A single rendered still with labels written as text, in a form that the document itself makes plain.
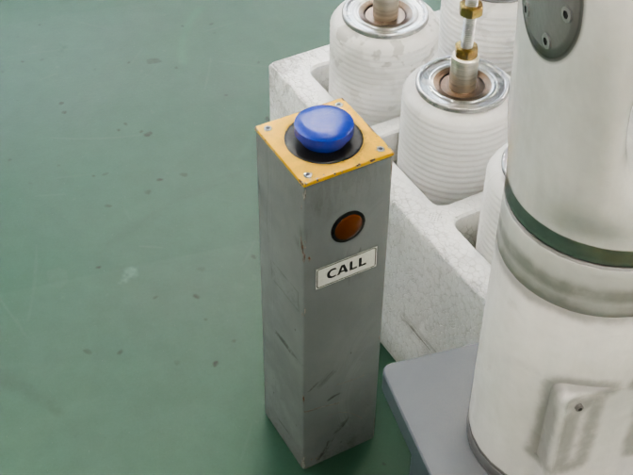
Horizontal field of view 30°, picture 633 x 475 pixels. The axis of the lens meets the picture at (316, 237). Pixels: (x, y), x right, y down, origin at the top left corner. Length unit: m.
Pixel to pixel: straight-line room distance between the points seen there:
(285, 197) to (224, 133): 0.52
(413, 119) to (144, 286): 0.34
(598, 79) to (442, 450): 0.27
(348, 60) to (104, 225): 0.33
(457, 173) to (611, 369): 0.44
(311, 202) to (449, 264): 0.17
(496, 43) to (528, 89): 0.61
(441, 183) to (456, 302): 0.11
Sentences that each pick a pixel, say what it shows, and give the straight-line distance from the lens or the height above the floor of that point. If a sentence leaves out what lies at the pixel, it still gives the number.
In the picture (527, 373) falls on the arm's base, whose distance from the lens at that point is 0.56.
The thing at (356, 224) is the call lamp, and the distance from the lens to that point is 0.81.
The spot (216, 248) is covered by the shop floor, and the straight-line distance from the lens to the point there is 1.18.
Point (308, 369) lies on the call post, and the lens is 0.90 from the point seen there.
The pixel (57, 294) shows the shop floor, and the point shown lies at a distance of 1.15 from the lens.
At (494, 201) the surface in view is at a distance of 0.89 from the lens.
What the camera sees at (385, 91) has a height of 0.20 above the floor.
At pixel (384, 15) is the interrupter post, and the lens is 1.03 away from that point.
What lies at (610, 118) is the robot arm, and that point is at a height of 0.55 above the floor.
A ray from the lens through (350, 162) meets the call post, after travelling 0.78.
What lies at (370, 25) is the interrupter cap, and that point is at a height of 0.25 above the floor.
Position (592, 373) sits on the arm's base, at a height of 0.40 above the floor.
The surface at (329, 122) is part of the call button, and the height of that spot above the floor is 0.33.
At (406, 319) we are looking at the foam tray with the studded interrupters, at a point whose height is 0.07.
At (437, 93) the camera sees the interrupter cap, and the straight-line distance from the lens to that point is 0.95.
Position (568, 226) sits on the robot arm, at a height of 0.49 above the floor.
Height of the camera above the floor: 0.82
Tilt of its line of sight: 43 degrees down
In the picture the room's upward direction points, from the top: 1 degrees clockwise
